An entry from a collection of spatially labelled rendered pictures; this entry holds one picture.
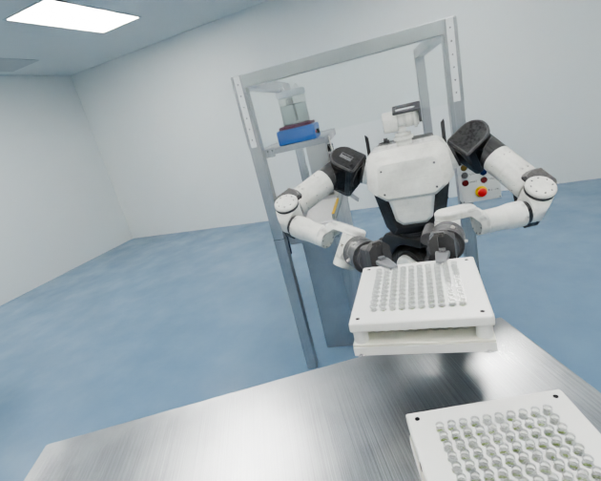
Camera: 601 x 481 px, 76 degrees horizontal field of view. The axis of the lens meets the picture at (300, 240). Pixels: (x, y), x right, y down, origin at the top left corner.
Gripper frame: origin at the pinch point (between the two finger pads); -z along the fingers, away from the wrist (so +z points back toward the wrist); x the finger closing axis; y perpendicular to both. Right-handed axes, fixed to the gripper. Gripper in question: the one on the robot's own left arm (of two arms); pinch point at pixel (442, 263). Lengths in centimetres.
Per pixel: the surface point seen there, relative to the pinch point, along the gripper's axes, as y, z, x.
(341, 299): 75, 116, 70
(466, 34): -4, 442, -89
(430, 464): -0.3, -43.0, 11.6
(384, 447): 8.9, -35.1, 18.6
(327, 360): 86, 100, 105
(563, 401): -18.1, -28.2, 11.4
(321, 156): 64, 102, -18
